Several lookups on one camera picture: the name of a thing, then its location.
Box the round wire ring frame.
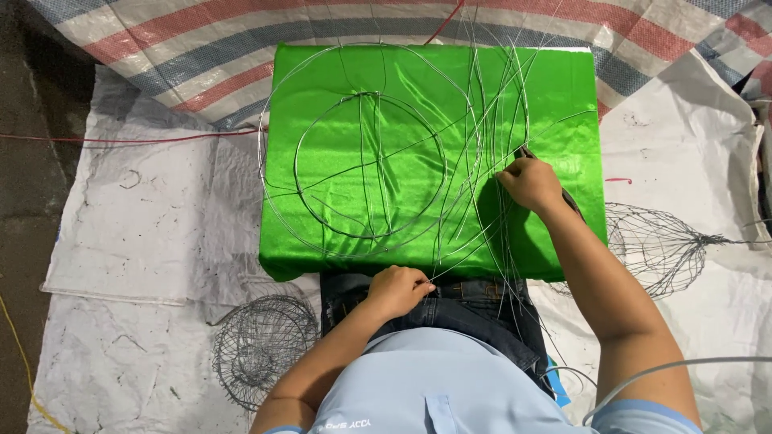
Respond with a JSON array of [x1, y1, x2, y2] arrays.
[[257, 42, 485, 259]]

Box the wire mesh basket with twisted end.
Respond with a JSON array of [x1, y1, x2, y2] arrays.
[[549, 202, 772, 300]]

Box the bundle of steel wires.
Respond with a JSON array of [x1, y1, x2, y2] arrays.
[[431, 0, 599, 368]]

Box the dark blue jeans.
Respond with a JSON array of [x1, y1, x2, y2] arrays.
[[319, 270, 551, 389]]

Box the light blue shirt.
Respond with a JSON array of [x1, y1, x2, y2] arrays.
[[264, 327, 704, 434]]

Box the white cable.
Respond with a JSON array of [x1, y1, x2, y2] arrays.
[[581, 356, 772, 426]]

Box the small blue plastic piece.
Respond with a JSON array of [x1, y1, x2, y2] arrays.
[[546, 356, 573, 408]]

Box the thin yellow cable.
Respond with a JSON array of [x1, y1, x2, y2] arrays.
[[0, 294, 72, 434]]

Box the person's right hand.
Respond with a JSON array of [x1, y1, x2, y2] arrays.
[[495, 157, 568, 216]]

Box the thin red cable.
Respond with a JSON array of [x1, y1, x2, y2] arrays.
[[0, 128, 266, 146], [423, 0, 466, 47]]

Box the person's left hand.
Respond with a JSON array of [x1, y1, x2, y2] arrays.
[[364, 265, 437, 324]]

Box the white woven ground sheet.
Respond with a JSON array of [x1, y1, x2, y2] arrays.
[[27, 48, 772, 434]]

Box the shiny green cloth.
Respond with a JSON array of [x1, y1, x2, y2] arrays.
[[259, 43, 609, 283]]

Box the round wire mesh basket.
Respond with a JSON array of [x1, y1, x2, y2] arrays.
[[211, 294, 320, 413]]

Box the red blue striped tarp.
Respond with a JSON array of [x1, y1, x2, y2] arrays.
[[24, 0, 772, 131]]

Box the dark metal pliers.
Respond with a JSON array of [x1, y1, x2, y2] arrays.
[[519, 146, 587, 223]]

